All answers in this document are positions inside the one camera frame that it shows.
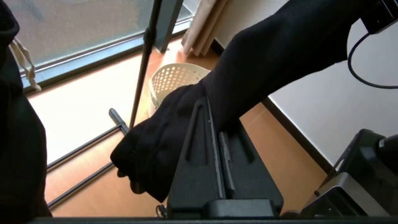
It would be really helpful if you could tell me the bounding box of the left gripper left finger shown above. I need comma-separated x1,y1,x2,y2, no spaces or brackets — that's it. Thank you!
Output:
167,96,226,218

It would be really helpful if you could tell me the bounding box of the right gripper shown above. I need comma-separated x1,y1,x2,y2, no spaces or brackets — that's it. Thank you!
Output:
359,0,398,35

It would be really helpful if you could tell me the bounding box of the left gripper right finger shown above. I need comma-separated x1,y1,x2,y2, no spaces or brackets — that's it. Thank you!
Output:
216,121,284,218

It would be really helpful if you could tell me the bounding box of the black t-shirt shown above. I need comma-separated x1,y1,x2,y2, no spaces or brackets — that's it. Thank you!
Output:
110,0,385,203

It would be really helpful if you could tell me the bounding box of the black garment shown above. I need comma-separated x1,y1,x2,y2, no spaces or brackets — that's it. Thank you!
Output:
0,0,53,218

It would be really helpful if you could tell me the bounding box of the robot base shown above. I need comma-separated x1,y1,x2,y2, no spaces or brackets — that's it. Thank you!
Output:
300,129,398,218

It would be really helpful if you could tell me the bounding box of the white laundry basket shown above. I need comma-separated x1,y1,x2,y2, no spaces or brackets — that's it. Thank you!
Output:
148,62,212,118

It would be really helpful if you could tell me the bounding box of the black clothes rack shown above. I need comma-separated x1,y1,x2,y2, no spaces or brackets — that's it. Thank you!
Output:
46,0,163,209

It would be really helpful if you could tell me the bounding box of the beige curtain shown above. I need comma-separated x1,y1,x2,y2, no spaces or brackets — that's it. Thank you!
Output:
181,0,229,57

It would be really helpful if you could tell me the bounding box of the window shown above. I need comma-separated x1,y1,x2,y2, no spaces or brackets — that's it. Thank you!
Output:
4,0,200,91

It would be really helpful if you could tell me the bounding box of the black cable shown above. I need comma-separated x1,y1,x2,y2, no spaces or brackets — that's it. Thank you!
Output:
347,32,398,90

